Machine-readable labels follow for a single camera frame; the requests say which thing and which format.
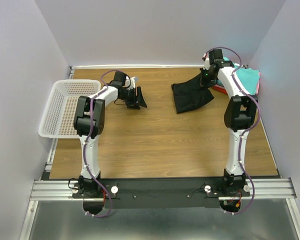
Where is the folded turquoise t shirt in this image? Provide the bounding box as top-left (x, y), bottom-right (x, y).
top-left (218, 68), bottom-right (259, 96)

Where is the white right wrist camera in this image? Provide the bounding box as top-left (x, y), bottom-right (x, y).
top-left (202, 52), bottom-right (210, 70)

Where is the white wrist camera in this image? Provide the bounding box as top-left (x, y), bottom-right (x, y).
top-left (127, 76), bottom-right (139, 90)
top-left (202, 52), bottom-right (210, 70)

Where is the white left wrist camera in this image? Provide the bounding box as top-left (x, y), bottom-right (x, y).
top-left (127, 76), bottom-right (139, 90)

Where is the aluminium frame rail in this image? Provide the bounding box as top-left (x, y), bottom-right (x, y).
top-left (30, 178), bottom-right (297, 201)

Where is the folded red t shirt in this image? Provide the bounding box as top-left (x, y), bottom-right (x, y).
top-left (212, 85), bottom-right (227, 94)

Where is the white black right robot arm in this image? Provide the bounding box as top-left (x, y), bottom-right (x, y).
top-left (200, 47), bottom-right (259, 195)

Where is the white plastic laundry basket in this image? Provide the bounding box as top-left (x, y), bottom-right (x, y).
top-left (38, 79), bottom-right (101, 139)

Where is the black t shirt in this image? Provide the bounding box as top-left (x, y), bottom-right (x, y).
top-left (171, 74), bottom-right (214, 114)

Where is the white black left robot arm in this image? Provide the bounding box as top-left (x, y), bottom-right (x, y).
top-left (73, 70), bottom-right (148, 196)

